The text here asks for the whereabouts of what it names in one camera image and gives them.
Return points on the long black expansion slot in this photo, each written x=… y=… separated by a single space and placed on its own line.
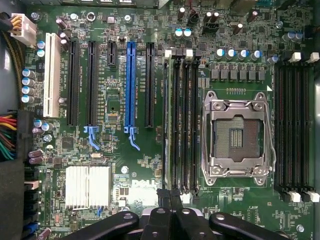
x=73 y=82
x=149 y=85
x=92 y=82

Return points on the CPU socket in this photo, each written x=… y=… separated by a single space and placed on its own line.
x=236 y=137

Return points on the light blue slot latch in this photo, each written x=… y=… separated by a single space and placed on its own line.
x=92 y=137
x=132 y=138

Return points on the white expansion slot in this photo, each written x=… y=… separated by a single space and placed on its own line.
x=51 y=75

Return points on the black RAM slot white latches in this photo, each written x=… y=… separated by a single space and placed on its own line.
x=164 y=175
x=187 y=125
x=288 y=125
x=307 y=125

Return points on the white power connector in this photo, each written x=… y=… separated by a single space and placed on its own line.
x=25 y=30

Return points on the green Dell motherboard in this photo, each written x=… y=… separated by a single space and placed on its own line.
x=150 y=155

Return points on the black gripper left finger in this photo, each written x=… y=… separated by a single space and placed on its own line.
x=160 y=225

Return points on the short black expansion slot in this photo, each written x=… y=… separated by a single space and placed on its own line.
x=112 y=53

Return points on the black main power connector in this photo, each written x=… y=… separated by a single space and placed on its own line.
x=25 y=135

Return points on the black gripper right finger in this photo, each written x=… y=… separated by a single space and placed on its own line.
x=186 y=225

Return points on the blue-top capacitor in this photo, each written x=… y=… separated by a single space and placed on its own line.
x=26 y=81
x=25 y=99
x=256 y=54
x=273 y=59
x=243 y=54
x=178 y=32
x=26 y=90
x=231 y=53
x=220 y=53
x=187 y=32
x=40 y=53
x=27 y=73
x=40 y=45

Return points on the silver metal socket cover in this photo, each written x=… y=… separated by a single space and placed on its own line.
x=240 y=106

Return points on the silver finned heat sink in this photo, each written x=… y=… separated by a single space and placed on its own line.
x=87 y=186

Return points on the blue expansion slot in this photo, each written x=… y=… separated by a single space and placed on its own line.
x=130 y=85

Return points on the green RAM stick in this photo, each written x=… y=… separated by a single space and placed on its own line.
x=167 y=120

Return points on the green computer motherboard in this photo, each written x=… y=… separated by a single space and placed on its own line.
x=7 y=75

